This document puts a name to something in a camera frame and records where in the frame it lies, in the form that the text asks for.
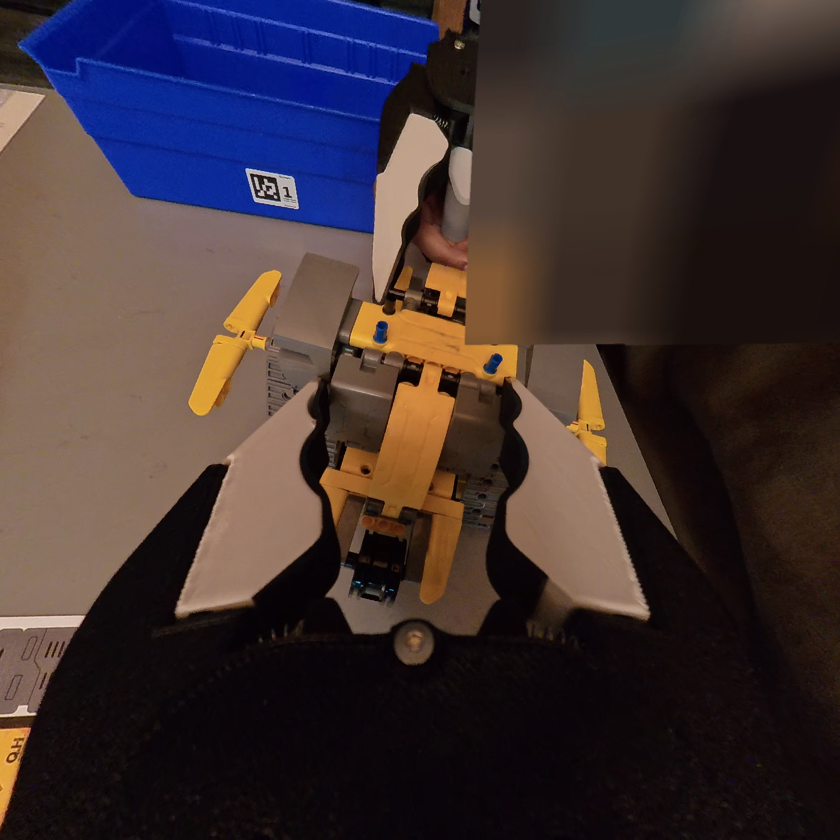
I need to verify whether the person's right hand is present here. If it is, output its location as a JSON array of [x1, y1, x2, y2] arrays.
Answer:
[[412, 190, 469, 271]]

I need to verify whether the blue plastic bin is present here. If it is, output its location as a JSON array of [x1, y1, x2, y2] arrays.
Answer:
[[18, 0, 441, 234]]

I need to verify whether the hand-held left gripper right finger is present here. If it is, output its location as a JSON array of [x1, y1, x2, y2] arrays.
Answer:
[[486, 379, 652, 631]]

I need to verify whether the yellow grey toy brick vehicle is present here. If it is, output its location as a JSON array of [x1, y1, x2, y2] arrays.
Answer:
[[188, 252, 608, 605]]

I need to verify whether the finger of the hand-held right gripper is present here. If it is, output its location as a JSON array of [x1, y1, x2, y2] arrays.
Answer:
[[371, 112, 454, 303]]

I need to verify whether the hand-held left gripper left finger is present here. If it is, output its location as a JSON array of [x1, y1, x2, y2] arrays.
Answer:
[[174, 377, 345, 619]]

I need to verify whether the white printed instruction sheet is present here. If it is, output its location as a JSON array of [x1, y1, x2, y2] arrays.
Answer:
[[0, 88, 46, 153]]

